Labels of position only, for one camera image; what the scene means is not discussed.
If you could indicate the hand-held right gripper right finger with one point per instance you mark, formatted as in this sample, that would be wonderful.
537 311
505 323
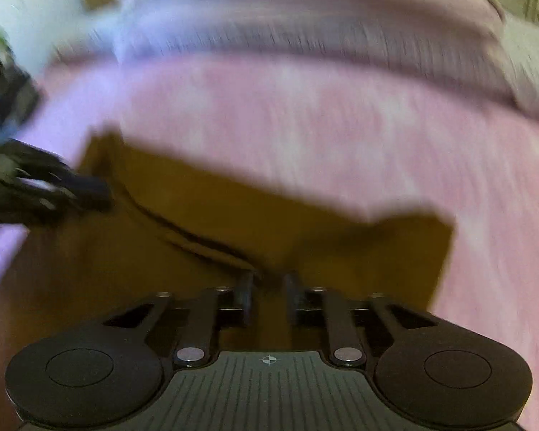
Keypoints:
294 298

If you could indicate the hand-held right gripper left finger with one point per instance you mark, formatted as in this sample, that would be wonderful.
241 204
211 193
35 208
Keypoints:
246 298

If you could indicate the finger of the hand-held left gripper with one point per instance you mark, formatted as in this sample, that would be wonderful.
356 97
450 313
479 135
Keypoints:
87 193

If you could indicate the brown garment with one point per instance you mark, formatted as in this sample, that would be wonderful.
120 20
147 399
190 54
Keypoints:
206 215

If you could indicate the black folded garment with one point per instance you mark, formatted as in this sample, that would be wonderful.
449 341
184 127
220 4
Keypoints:
9 94

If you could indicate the bed with pink sheet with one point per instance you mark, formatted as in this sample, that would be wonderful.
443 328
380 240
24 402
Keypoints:
341 143

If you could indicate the white quilt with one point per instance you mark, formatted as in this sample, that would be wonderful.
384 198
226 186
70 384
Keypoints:
31 4

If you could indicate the lilac folded blanket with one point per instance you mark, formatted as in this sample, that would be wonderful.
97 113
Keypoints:
305 13

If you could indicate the white pillow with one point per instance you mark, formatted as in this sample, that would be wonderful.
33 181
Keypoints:
532 67

